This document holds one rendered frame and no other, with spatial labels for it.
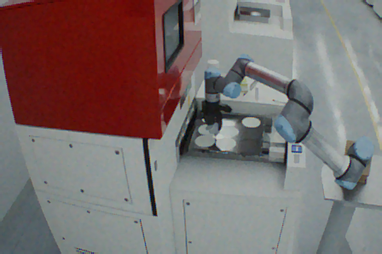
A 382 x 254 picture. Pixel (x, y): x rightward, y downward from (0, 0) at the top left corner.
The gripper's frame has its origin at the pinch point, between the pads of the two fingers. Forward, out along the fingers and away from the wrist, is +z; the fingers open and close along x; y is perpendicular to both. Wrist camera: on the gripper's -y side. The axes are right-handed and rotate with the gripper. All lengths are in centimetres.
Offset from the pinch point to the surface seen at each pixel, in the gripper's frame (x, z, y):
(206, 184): 21.2, 9.9, 18.3
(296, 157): 42.1, -3.6, -18.4
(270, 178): 34.7, 10.0, -9.6
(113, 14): 24, -80, 55
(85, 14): 16, -81, 63
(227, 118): -11.8, 2.1, -13.9
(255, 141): 13.5, 2.0, -14.5
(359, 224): 51, 92, -103
